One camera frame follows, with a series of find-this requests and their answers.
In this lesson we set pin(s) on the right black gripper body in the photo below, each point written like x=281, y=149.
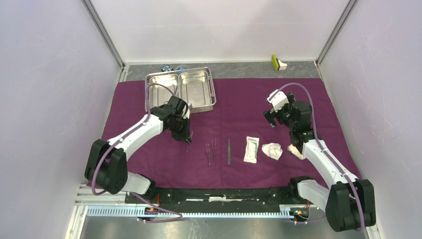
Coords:
x=282, y=115

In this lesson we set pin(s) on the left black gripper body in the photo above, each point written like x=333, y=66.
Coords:
x=181, y=126

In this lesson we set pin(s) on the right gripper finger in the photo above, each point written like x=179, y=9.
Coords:
x=268, y=115
x=272, y=122

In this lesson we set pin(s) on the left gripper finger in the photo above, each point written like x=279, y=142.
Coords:
x=181, y=138
x=188, y=139

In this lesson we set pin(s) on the white gauze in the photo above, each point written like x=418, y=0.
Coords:
x=272, y=150

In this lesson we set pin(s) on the steel scalpel handle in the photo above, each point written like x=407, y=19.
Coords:
x=213, y=144
x=228, y=152

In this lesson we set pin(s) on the beige gauze roll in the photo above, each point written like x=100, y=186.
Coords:
x=295, y=152

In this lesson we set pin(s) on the white sterile packet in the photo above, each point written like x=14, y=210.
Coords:
x=251, y=150

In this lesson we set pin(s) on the metal instrument tray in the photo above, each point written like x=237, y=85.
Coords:
x=194, y=86

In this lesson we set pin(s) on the purple cloth wrap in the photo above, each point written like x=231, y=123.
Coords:
x=238, y=113

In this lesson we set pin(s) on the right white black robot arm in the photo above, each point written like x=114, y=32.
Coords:
x=347, y=201

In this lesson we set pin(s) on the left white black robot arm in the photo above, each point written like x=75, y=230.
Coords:
x=107, y=162

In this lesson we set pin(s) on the yellow green white object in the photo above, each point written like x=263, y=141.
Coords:
x=278, y=64

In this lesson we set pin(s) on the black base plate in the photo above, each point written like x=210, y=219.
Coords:
x=257, y=200

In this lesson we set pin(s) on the aluminium frame rail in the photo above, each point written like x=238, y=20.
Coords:
x=123, y=216

